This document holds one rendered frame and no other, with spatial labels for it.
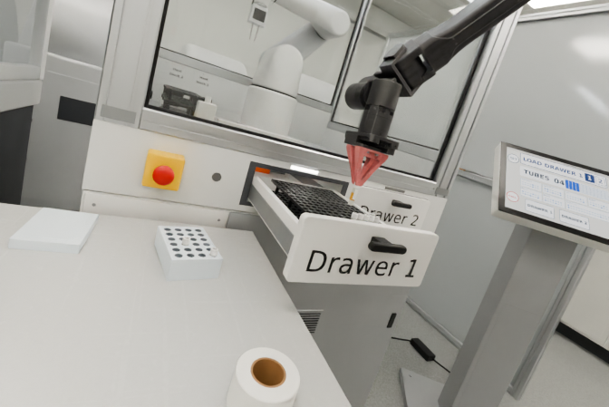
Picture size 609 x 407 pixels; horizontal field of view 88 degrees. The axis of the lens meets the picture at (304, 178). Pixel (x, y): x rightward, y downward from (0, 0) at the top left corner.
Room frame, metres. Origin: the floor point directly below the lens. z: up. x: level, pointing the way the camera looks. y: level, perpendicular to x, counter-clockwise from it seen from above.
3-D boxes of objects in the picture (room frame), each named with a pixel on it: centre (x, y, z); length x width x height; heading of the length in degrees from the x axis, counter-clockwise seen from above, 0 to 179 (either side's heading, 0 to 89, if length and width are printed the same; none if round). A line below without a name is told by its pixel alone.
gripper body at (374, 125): (0.63, -0.10, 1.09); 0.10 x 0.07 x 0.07; 23
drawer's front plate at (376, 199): (0.95, -0.28, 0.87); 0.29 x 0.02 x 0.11; 117
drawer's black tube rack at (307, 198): (0.70, -0.05, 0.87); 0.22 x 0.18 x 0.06; 27
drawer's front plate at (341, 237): (0.52, -0.14, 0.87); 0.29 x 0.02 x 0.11; 117
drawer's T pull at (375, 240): (0.50, -0.16, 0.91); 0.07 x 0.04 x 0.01; 117
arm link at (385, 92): (0.63, -0.10, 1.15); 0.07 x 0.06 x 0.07; 27
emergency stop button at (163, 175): (0.61, 0.27, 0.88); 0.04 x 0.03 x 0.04; 117
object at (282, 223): (0.71, -0.05, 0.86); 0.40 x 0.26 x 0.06; 27
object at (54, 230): (0.49, 0.37, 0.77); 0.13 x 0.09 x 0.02; 24
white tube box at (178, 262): (0.52, 0.16, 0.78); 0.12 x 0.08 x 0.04; 37
